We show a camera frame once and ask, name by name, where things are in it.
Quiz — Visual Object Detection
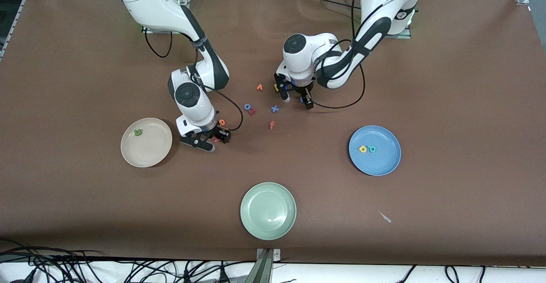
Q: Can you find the beige plate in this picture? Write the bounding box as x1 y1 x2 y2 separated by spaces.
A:
120 117 173 168

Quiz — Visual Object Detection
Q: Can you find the green plate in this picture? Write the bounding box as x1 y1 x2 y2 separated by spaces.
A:
240 182 297 241

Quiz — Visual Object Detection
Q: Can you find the blue plate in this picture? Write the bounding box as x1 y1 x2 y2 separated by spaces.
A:
349 125 402 176

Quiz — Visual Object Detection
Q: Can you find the brown table cover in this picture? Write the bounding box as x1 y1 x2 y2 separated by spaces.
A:
0 0 546 266

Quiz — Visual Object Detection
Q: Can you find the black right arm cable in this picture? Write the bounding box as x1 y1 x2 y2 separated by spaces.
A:
144 29 244 131

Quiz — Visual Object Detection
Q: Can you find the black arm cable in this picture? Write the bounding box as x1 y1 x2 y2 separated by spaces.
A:
144 29 244 131
311 0 427 110

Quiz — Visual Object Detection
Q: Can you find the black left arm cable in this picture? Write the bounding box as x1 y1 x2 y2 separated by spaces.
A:
311 0 427 110

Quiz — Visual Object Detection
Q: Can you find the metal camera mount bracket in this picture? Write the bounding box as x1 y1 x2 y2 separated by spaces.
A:
245 248 282 283

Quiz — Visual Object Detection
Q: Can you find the black cable bundle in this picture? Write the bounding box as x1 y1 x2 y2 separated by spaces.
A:
0 238 256 283

